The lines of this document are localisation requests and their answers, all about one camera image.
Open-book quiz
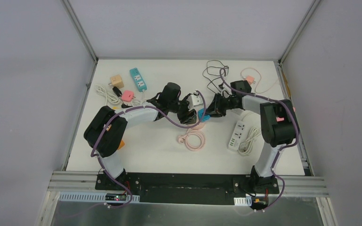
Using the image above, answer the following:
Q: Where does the teal power strip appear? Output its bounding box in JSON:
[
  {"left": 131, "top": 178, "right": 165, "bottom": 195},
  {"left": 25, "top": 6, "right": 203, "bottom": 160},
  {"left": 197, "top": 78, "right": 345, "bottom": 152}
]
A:
[{"left": 129, "top": 68, "right": 147, "bottom": 92}]

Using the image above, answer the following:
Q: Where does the white bundled cable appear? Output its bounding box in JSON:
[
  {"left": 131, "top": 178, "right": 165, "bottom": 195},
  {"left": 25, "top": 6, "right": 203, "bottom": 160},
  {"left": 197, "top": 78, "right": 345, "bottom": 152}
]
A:
[{"left": 131, "top": 90, "right": 150, "bottom": 108}]

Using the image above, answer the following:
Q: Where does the beige dragon cube adapter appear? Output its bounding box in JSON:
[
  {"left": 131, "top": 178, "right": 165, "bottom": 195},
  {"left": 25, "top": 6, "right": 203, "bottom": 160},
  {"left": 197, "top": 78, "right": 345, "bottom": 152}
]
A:
[{"left": 108, "top": 74, "right": 124, "bottom": 89}]

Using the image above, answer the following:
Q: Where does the thin pink cable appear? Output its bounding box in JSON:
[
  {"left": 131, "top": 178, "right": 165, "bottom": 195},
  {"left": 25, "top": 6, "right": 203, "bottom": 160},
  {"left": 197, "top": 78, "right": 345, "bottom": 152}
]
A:
[{"left": 240, "top": 67, "right": 280, "bottom": 95}]

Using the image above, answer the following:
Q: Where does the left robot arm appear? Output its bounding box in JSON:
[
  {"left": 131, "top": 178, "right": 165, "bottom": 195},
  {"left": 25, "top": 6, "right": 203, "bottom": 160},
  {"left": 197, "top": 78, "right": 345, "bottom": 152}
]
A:
[{"left": 83, "top": 82, "right": 201, "bottom": 191}]

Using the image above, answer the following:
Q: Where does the blue cube socket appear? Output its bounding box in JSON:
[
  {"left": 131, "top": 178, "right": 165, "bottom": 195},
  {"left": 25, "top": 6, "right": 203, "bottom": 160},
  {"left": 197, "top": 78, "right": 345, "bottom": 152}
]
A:
[{"left": 197, "top": 108, "right": 211, "bottom": 123}]

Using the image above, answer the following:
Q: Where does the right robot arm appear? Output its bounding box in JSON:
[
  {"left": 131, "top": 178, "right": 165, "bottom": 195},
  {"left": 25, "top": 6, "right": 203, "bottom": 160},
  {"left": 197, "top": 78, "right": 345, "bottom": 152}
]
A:
[{"left": 205, "top": 80, "right": 299, "bottom": 193}]

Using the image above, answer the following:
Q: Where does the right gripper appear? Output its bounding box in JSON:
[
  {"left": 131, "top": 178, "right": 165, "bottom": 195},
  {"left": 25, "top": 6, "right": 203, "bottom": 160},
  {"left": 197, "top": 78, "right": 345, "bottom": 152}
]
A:
[{"left": 203, "top": 93, "right": 237, "bottom": 117}]

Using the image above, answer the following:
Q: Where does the white power strip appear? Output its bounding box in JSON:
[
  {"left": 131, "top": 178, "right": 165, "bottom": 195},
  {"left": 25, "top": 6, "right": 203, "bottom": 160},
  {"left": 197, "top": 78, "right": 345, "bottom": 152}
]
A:
[{"left": 227, "top": 121, "right": 249, "bottom": 152}]

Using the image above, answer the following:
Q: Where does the salmon pink charger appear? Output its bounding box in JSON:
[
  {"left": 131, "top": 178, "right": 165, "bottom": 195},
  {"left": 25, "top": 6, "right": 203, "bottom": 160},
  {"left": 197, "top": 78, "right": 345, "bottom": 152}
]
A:
[{"left": 246, "top": 75, "right": 255, "bottom": 85}]

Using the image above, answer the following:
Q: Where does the orange power strip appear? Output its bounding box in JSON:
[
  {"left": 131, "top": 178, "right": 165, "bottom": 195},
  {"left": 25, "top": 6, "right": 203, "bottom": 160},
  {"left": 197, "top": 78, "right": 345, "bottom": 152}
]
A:
[{"left": 117, "top": 140, "right": 125, "bottom": 150}]

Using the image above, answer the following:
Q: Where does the pink cube socket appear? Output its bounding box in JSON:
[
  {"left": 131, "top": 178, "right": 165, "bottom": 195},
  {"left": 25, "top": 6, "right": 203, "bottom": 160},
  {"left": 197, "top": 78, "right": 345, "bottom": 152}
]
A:
[{"left": 121, "top": 90, "right": 134, "bottom": 102}]

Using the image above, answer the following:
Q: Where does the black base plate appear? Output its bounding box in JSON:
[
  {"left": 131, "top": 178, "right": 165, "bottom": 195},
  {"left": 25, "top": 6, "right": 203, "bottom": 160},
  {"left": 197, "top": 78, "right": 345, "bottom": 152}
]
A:
[{"left": 95, "top": 172, "right": 280, "bottom": 205}]

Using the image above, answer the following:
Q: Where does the white cable of orange strip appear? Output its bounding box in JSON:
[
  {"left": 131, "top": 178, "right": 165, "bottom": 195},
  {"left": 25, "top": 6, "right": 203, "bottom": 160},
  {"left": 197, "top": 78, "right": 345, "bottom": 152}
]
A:
[{"left": 94, "top": 84, "right": 122, "bottom": 108}]

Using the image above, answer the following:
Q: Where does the pink coiled cable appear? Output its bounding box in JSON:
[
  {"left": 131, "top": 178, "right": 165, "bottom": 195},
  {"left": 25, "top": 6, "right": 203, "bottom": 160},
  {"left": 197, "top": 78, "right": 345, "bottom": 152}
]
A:
[{"left": 177, "top": 129, "right": 206, "bottom": 152}]

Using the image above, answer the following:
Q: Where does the round pink socket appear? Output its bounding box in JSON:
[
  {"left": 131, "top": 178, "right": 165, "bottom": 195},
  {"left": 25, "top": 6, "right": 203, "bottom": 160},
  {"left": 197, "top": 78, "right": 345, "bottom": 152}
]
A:
[{"left": 190, "top": 121, "right": 206, "bottom": 130}]

